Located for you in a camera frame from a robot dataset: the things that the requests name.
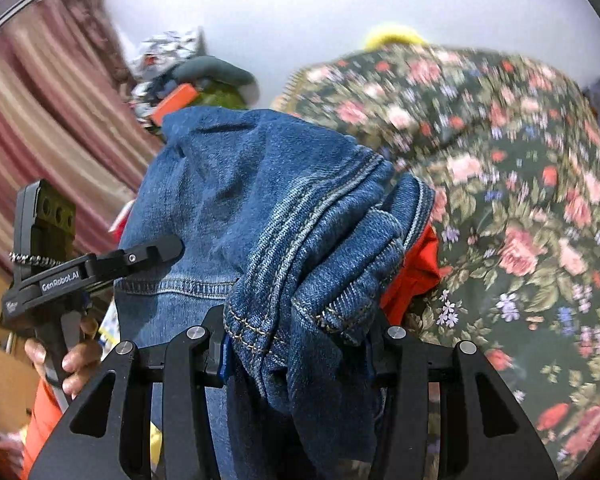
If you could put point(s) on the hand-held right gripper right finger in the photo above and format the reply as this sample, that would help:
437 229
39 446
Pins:
380 355

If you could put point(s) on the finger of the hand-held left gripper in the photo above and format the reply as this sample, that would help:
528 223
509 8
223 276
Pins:
145 255

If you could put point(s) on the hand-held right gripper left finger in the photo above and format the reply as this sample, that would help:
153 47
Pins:
215 355

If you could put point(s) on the blue denim jacket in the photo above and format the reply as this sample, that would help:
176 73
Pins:
260 200

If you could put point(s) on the person's left forearm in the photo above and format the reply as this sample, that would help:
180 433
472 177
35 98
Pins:
40 430

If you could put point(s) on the person's left hand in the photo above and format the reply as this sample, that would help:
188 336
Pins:
82 360

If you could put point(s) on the red garment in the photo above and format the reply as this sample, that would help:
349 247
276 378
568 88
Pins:
415 275

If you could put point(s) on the yellow printed blanket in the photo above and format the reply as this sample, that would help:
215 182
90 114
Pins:
156 442

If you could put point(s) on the striped curtain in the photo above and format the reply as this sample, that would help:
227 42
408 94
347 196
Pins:
45 125

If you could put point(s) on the brown cardboard box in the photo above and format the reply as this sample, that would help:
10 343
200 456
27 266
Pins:
5 390

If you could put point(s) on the orange box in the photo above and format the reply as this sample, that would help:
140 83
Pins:
175 102

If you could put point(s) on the green bag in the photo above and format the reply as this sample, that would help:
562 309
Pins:
220 99

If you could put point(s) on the dark green cushion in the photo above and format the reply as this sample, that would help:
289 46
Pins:
220 72

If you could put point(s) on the pile of clutter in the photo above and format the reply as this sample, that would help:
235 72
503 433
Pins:
165 50

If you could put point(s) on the floral bedspread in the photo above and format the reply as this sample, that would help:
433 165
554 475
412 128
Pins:
505 185

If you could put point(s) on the yellow fluffy cloth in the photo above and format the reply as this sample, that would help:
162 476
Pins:
395 35

